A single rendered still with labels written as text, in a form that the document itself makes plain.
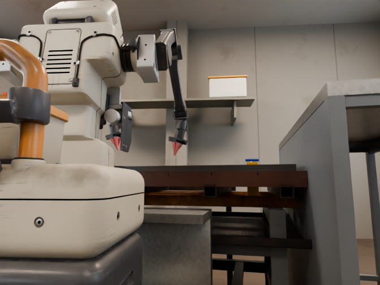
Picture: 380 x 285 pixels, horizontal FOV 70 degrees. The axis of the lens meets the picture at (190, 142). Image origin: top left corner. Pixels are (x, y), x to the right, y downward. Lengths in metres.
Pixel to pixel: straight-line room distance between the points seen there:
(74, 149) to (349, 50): 4.58
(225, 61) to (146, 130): 1.63
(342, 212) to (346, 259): 0.11
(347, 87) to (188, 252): 0.77
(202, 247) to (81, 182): 0.78
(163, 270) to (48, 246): 0.80
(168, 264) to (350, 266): 0.63
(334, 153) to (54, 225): 0.65
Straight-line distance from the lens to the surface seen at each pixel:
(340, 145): 0.80
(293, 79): 4.53
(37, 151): 0.44
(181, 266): 1.13
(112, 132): 1.71
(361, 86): 0.85
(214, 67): 4.43
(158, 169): 1.21
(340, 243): 0.80
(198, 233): 1.09
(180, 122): 1.57
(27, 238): 0.41
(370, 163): 2.17
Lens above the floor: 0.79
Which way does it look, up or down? 8 degrees up
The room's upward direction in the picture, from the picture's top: straight up
